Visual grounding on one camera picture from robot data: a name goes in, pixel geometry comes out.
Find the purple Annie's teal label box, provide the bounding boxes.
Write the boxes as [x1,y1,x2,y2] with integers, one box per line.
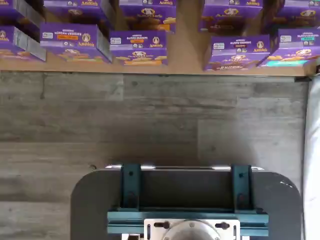
[258,27,320,68]

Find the teal cross beam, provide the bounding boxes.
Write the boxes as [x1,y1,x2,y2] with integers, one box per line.
[107,206,270,237]

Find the purple Annie's snack box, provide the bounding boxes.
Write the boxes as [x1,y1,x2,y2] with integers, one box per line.
[43,0,111,26]
[119,0,177,34]
[264,0,320,31]
[0,0,45,29]
[0,24,47,62]

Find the grey rounded base table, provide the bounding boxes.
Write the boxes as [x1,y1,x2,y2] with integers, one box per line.
[70,166,303,240]

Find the purple Annie's bunny grahams box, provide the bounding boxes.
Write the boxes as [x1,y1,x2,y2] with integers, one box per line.
[109,30,168,67]

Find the purple Annie's hidden veggies box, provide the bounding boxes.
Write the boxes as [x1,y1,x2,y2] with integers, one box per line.
[39,22,113,64]

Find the white mounting plate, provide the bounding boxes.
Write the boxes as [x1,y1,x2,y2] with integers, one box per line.
[143,218,241,240]

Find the teal metal bracket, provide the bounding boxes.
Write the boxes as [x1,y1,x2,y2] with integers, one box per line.
[230,163,253,213]
[120,163,143,213]

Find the purple Annie's chocolate grahams box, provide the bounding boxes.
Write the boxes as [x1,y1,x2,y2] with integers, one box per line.
[199,0,264,33]
[202,34,271,72]

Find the white fabric backdrop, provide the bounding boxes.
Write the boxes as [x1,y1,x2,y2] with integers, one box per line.
[303,74,320,240]

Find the chrome bar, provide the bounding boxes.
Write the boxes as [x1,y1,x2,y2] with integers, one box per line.
[104,164,265,172]

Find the wooden shelf board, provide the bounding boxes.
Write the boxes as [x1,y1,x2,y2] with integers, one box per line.
[0,9,320,77]

